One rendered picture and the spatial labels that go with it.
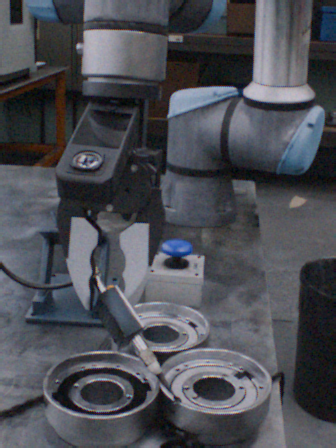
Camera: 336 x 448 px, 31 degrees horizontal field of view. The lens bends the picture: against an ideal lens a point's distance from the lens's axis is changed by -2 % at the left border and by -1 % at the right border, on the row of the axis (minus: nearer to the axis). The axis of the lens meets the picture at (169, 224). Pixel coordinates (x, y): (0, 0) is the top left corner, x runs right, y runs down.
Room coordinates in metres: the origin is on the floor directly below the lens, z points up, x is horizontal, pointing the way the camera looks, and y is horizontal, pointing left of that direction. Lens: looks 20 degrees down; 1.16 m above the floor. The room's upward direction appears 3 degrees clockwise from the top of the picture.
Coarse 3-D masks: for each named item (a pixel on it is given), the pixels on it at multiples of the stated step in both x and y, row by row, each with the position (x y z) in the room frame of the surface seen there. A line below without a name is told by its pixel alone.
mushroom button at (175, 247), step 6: (168, 240) 0.73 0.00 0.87; (174, 240) 0.73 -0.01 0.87; (180, 240) 0.73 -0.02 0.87; (162, 246) 0.71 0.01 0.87; (168, 246) 0.71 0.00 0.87; (174, 246) 0.71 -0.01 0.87; (180, 246) 0.71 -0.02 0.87; (186, 246) 0.71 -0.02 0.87; (162, 252) 0.71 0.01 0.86; (168, 252) 0.70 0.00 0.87; (174, 252) 0.70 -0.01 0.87; (180, 252) 0.70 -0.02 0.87; (186, 252) 0.70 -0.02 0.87; (174, 258) 0.71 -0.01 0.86; (180, 258) 0.72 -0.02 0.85
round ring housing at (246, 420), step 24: (168, 360) 0.50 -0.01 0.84; (192, 360) 0.52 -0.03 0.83; (216, 360) 0.52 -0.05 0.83; (240, 360) 0.51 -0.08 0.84; (192, 384) 0.48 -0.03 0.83; (216, 384) 0.49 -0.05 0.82; (240, 384) 0.48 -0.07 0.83; (264, 384) 0.48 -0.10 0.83; (168, 408) 0.44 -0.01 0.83; (192, 408) 0.42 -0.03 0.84; (216, 408) 0.44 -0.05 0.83; (240, 408) 0.43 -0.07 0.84; (264, 408) 0.44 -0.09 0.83; (192, 432) 0.42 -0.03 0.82; (216, 432) 0.42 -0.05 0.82; (240, 432) 0.42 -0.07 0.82
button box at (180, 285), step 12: (156, 252) 0.75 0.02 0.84; (156, 264) 0.72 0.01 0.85; (168, 264) 0.71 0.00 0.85; (180, 264) 0.71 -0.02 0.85; (192, 264) 0.72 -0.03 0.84; (156, 276) 0.69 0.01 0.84; (168, 276) 0.68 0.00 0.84; (180, 276) 0.68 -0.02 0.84; (192, 276) 0.68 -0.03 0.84; (156, 288) 0.69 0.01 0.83; (168, 288) 0.68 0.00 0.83; (180, 288) 0.68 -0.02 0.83; (192, 288) 0.68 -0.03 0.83; (156, 300) 0.69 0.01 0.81; (168, 300) 0.68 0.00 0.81; (180, 300) 0.68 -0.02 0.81; (192, 300) 0.68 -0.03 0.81
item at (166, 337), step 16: (144, 304) 0.61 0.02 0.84; (160, 304) 0.62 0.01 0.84; (176, 304) 0.61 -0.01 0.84; (192, 320) 0.60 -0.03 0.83; (144, 336) 0.58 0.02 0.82; (160, 336) 0.59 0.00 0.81; (176, 336) 0.58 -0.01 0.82; (208, 336) 0.55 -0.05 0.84; (128, 352) 0.53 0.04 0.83; (160, 352) 0.51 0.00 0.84; (176, 352) 0.52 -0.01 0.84
